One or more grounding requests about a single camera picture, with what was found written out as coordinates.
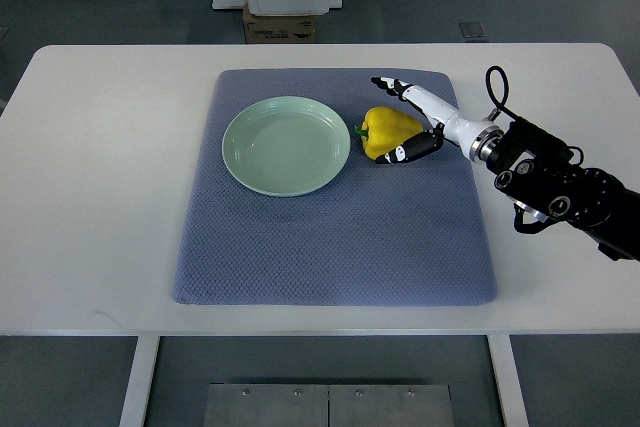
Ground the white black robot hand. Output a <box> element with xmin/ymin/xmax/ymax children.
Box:
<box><xmin>371</xmin><ymin>77</ymin><xmax>504</xmax><ymax>163</ymax></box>

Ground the yellow bell pepper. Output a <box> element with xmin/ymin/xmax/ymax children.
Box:
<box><xmin>354</xmin><ymin>106</ymin><xmax>424</xmax><ymax>160</ymax></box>

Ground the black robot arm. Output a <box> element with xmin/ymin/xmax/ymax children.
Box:
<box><xmin>479</xmin><ymin>66</ymin><xmax>639</xmax><ymax>260</ymax></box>

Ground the grey floor plate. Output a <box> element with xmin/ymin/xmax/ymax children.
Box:
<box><xmin>458</xmin><ymin>21</ymin><xmax>487</xmax><ymax>39</ymax></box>

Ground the light green plate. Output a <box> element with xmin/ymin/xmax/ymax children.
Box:
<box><xmin>221</xmin><ymin>96</ymin><xmax>351</xmax><ymax>197</ymax></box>

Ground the blue quilted mat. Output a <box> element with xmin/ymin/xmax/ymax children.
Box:
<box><xmin>173</xmin><ymin>68</ymin><xmax>497</xmax><ymax>307</ymax></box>

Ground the right white table leg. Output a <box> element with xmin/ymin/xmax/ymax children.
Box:
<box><xmin>487</xmin><ymin>334</ymin><xmax>529</xmax><ymax>427</ymax></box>

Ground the white table leg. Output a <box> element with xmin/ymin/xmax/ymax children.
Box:
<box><xmin>119</xmin><ymin>334</ymin><xmax>160</xmax><ymax>427</ymax></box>
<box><xmin>487</xmin><ymin>334</ymin><xmax>529</xmax><ymax>427</ymax></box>

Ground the cardboard box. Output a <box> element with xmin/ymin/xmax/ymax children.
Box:
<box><xmin>242</xmin><ymin>5</ymin><xmax>316</xmax><ymax>44</ymax></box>

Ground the left white table leg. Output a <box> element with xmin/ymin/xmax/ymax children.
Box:
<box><xmin>119</xmin><ymin>334</ymin><xmax>160</xmax><ymax>427</ymax></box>

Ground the metal base plate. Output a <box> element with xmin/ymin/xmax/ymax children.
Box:
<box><xmin>204</xmin><ymin>384</ymin><xmax>454</xmax><ymax>426</ymax></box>

